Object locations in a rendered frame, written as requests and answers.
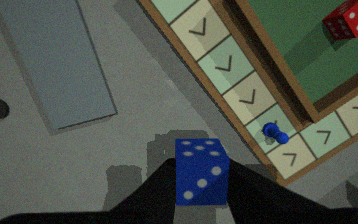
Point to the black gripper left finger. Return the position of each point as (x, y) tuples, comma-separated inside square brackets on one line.
[(153, 202)]

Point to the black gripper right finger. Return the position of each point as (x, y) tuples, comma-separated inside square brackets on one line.
[(255, 199)]

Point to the red die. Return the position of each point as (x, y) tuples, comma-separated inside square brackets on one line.
[(342, 23)]

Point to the blue pawn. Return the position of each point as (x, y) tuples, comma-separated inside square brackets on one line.
[(272, 130)]

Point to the blue die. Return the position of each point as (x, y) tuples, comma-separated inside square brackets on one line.
[(202, 170)]

